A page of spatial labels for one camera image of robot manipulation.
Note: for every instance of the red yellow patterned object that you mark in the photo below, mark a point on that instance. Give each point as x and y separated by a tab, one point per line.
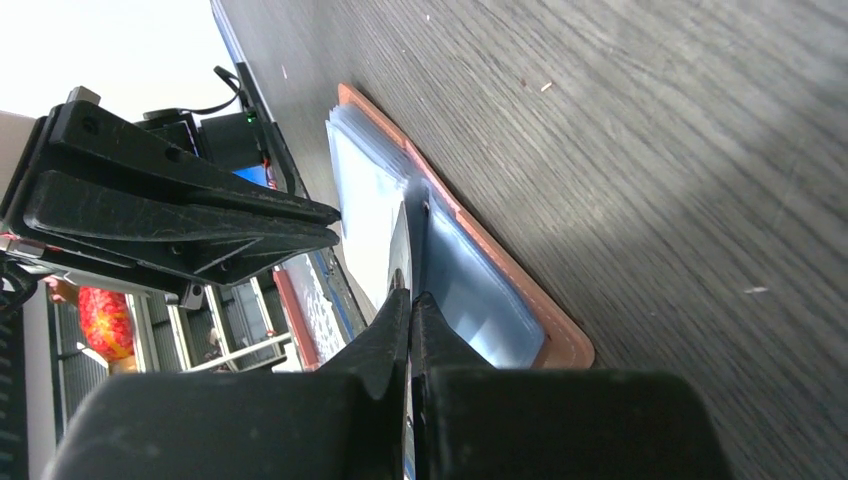
106	323

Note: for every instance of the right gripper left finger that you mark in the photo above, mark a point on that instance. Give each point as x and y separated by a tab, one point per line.
343	420

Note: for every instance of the brown leather card holder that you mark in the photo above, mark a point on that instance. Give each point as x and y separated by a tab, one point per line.
400	220

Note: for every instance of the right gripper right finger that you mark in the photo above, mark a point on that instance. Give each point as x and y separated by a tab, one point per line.
475	421

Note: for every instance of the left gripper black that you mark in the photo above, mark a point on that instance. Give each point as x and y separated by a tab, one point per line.
180	215

